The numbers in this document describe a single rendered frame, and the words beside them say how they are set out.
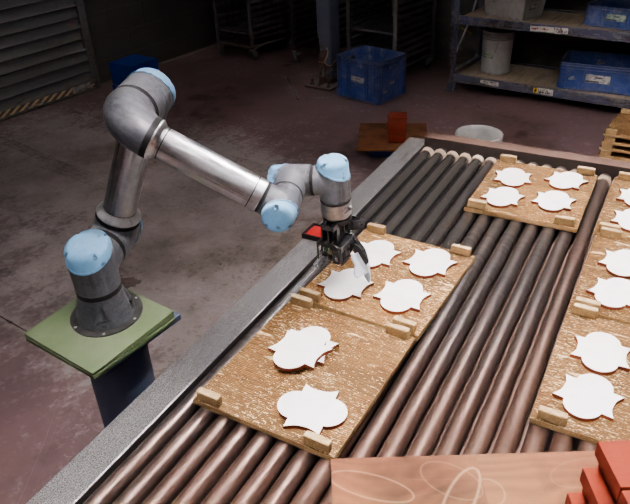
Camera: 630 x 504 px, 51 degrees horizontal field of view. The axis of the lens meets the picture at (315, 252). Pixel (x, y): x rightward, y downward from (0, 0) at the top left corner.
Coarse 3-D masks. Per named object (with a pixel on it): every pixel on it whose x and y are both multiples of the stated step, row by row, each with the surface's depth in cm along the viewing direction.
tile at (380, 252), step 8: (376, 240) 195; (384, 240) 195; (368, 248) 192; (376, 248) 191; (384, 248) 191; (392, 248) 191; (368, 256) 188; (376, 256) 188; (384, 256) 188; (392, 256) 187; (376, 264) 184; (384, 264) 185
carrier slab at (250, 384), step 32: (288, 320) 166; (320, 320) 165; (352, 320) 165; (256, 352) 156; (352, 352) 154; (384, 352) 154; (224, 384) 147; (256, 384) 146; (288, 384) 146; (320, 384) 146; (352, 384) 145; (384, 384) 145; (224, 416) 140; (256, 416) 138; (352, 416) 137
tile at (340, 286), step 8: (336, 272) 181; (344, 272) 181; (352, 272) 181; (328, 280) 178; (336, 280) 178; (344, 280) 178; (352, 280) 178; (360, 280) 178; (328, 288) 175; (336, 288) 175; (344, 288) 175; (352, 288) 175; (360, 288) 174; (328, 296) 172; (336, 296) 172; (344, 296) 172; (352, 296) 173; (360, 296) 171
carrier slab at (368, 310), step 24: (360, 240) 198; (408, 240) 196; (336, 264) 187; (312, 288) 177; (432, 288) 175; (336, 312) 169; (360, 312) 167; (384, 312) 167; (408, 312) 166; (432, 312) 166
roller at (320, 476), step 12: (480, 216) 211; (480, 228) 205; (468, 240) 198; (396, 372) 153; (372, 408) 143; (360, 432) 138; (348, 444) 134; (324, 468) 128; (312, 480) 126; (324, 480) 126; (300, 492) 124; (312, 492) 124
